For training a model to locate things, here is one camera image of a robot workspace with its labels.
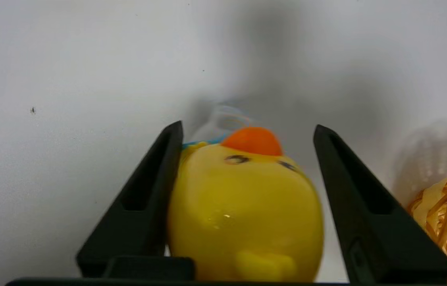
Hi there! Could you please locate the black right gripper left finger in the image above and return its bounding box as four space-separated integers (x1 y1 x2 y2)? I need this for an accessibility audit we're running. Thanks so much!
75 121 195 282

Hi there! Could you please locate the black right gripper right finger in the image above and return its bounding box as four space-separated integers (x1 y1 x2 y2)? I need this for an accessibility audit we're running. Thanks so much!
313 124 447 285

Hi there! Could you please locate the yellow duck toy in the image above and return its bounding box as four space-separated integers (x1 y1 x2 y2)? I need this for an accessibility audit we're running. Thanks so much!
167 104 325 282

